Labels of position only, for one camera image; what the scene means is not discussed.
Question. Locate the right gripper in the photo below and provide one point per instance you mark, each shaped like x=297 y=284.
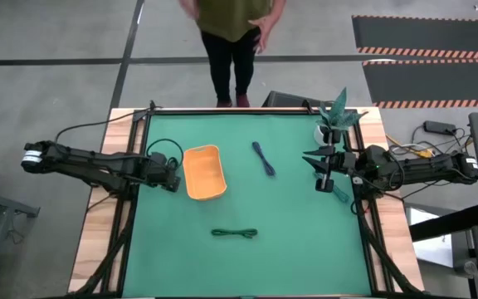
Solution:
x=340 y=162

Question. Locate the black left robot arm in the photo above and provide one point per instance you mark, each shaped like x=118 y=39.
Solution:
x=89 y=164

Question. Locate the black box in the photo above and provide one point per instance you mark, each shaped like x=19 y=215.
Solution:
x=280 y=99

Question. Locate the black aluminium table frame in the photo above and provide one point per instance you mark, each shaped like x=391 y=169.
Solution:
x=230 y=111

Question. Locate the potted plant in white pot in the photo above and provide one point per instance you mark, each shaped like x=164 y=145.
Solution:
x=338 y=114

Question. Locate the orange plastic basket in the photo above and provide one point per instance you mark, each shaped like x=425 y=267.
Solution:
x=203 y=174

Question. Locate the person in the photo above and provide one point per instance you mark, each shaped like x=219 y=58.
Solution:
x=230 y=16

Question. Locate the black power adapter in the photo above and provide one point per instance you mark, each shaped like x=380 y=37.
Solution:
x=438 y=126

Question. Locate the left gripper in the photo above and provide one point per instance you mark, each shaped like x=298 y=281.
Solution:
x=166 y=176

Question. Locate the black beam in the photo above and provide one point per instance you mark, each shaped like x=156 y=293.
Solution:
x=446 y=224

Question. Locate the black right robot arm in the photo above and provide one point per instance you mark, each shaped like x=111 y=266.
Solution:
x=421 y=168

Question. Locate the black orange-striped floor mat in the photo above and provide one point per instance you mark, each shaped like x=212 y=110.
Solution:
x=430 y=81
x=425 y=35

